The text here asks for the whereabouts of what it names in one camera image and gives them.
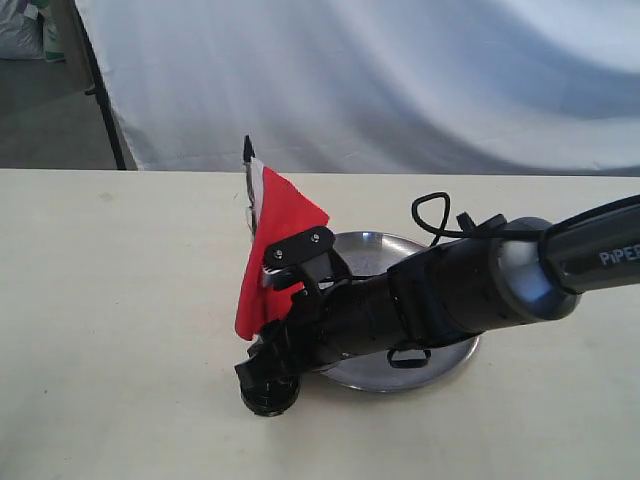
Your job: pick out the black round flag base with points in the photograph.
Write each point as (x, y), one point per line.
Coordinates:
(271, 398)

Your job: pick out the white sack in background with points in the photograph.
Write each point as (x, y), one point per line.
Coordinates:
(28, 31)

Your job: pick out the red white flag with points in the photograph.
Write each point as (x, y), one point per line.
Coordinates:
(277, 210)

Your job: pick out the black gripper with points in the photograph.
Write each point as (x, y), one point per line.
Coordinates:
(351, 318)

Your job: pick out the black backdrop stand pole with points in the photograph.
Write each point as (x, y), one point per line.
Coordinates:
(99, 92)

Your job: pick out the white backdrop cloth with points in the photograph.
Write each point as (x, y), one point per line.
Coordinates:
(463, 87)

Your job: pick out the round stainless steel plate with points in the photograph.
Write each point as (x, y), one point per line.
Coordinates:
(369, 253)

